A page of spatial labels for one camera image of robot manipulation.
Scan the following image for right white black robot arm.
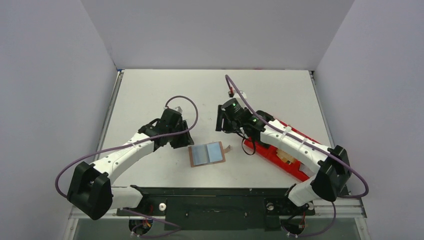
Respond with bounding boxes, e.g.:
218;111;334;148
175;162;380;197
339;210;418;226
216;98;351;207

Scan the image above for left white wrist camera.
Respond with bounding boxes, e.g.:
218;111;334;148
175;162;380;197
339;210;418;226
164;106;183;114

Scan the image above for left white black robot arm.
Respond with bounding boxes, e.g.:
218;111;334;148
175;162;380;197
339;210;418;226
66;107;194;220

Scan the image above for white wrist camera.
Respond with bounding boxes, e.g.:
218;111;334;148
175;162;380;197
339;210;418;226
164;106;183;114
228;88;247;99

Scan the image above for brown leather card holder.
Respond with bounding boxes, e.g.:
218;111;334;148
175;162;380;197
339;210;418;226
188;141;232;168

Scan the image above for aluminium frame rail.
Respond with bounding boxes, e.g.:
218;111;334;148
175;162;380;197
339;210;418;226
68;195;367;220

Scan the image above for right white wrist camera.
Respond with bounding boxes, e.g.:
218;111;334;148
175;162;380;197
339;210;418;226
228;88;247;99

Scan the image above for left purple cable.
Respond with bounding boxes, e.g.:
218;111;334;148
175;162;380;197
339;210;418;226
54;95;200;239

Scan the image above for red plastic compartment tray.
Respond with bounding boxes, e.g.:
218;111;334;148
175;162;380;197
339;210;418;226
241;111;327;182

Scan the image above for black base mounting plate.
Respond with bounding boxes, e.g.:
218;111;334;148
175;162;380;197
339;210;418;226
115;186;315;231

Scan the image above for tan cards in tray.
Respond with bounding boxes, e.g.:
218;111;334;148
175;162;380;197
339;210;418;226
276;149;297;165

